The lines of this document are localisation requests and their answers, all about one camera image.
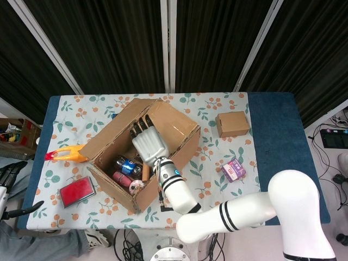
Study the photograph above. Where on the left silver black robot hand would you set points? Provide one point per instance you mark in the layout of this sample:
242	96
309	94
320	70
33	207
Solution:
11	171

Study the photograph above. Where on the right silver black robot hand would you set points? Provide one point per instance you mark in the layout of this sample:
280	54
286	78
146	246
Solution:
149	144

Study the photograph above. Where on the large brown cardboard box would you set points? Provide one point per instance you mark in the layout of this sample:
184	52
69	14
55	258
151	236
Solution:
152	198

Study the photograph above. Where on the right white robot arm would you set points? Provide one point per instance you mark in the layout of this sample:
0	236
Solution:
244	212

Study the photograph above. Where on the round silver robot base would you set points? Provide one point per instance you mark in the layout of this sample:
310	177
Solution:
170	254

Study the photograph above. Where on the cardboard box of clutter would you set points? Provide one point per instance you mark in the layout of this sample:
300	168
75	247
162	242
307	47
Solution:
24	133

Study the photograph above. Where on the small brown cardboard box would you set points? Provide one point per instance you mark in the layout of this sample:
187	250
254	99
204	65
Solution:
233	125

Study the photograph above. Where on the brown wooden stick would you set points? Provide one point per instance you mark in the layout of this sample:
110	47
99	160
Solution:
146	174

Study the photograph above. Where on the cola bottle blue label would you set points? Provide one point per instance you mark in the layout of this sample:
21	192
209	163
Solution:
127	166

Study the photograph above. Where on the pink can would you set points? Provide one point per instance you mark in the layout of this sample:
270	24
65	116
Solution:
122	178

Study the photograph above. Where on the small blue object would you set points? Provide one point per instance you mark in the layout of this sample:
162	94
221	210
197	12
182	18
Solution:
115	116

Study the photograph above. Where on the pink white doughnut toy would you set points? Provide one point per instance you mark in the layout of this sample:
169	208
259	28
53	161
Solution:
136	186

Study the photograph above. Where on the white orange-fruit print tablecloth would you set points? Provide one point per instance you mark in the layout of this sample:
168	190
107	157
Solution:
212	152

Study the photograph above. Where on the orange plush object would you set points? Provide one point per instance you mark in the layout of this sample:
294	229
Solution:
73	155

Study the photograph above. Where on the red flat stamp pad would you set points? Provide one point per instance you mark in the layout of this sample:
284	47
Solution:
77	191

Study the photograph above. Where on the person leg in jeans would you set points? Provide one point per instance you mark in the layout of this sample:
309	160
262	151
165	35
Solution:
40	244

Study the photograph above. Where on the purple paper packet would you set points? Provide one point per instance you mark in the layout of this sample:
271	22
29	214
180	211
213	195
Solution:
233	170

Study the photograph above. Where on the black pleated curtain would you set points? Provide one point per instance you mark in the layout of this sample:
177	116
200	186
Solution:
16	68
217	40
312	54
108	40

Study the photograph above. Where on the black white sneaker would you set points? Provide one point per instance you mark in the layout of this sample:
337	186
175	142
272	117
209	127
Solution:
98	238

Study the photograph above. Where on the blue table cover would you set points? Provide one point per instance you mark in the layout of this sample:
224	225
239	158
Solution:
277	136

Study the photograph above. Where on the black floor device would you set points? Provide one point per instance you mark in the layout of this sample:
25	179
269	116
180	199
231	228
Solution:
333	138

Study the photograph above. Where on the white metal frame post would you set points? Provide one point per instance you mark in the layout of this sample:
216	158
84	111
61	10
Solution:
168	46
46	46
258	46

